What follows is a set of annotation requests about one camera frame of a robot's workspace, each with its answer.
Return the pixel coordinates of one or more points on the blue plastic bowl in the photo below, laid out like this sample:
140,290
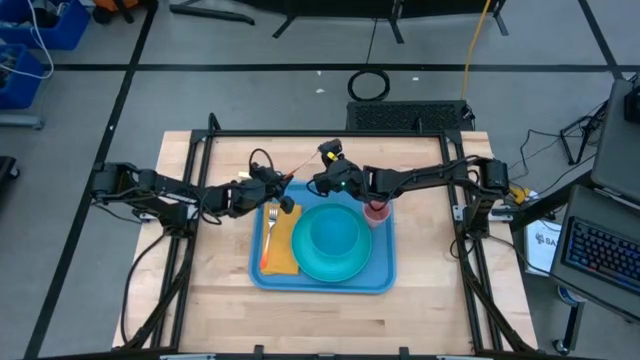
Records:
332,232

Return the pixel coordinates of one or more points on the blue white round object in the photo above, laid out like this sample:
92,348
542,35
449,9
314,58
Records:
567,296

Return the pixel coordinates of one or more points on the teal round plate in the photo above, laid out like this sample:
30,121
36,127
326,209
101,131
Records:
305,250

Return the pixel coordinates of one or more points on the black tripod stand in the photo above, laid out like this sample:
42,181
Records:
567,145

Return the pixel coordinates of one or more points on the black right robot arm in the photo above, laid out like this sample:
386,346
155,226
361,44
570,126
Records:
425,175

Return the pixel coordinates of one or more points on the blue plastic tray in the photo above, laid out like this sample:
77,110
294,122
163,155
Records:
380,260

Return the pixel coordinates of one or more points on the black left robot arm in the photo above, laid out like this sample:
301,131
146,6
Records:
150,182

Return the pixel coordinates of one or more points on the blue plastic storage bin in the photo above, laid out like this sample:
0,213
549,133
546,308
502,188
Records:
25,85
70,30

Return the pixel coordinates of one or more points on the black cart crossbar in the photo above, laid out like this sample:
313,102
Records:
550,202

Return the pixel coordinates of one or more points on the yellow connector plug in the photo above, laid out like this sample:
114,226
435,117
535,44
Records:
520,196

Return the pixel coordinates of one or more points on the black cart leg with caster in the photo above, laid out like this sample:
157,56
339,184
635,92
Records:
572,325

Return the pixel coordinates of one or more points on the white box with logo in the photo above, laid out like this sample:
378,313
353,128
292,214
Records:
542,250

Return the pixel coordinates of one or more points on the grey closed laptop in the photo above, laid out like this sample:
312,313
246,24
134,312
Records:
617,150

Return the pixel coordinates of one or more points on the black stand foot bar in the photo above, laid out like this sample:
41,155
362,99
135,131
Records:
210,12

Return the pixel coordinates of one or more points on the black metal table frame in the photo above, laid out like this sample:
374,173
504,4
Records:
300,133

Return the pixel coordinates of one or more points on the small black box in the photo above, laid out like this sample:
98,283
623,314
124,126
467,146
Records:
632,105

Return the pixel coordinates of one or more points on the pink plastic cup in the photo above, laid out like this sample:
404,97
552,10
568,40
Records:
376,216

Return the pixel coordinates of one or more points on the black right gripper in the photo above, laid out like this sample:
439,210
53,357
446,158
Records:
340,180

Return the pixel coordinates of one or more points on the orange and black object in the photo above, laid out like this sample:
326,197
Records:
117,4

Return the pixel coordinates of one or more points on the laptop with backlit keyboard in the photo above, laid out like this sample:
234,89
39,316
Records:
600,250

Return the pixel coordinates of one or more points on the grey metal bar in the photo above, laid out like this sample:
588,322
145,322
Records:
20,121

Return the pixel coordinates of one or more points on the black partition curtain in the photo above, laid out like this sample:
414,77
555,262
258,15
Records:
350,5

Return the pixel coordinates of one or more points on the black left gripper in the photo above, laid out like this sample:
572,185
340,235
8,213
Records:
260,192

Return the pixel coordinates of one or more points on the yellow cloth napkin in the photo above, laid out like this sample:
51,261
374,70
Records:
287,245

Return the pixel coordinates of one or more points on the black perforated computer case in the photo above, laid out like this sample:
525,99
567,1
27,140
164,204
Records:
400,116

